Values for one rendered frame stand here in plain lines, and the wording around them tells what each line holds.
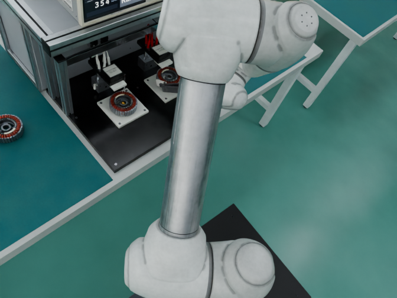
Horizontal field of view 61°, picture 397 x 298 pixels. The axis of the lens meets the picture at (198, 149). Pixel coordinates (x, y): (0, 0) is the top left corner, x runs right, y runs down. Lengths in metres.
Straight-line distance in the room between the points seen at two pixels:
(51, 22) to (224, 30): 0.73
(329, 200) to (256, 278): 1.70
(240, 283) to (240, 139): 1.69
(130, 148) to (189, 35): 0.75
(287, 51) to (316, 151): 2.01
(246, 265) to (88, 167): 0.71
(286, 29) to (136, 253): 0.61
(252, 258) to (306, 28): 0.54
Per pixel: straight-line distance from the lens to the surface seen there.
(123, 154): 1.33
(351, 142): 2.93
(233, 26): 0.68
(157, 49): 1.50
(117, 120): 1.40
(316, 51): 2.14
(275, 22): 0.71
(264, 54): 0.72
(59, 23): 1.27
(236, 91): 1.22
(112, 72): 1.38
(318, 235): 2.36
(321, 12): 2.54
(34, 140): 1.41
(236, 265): 0.88
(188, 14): 0.68
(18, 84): 1.59
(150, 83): 1.54
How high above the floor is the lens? 1.90
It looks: 55 degrees down
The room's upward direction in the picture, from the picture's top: 22 degrees clockwise
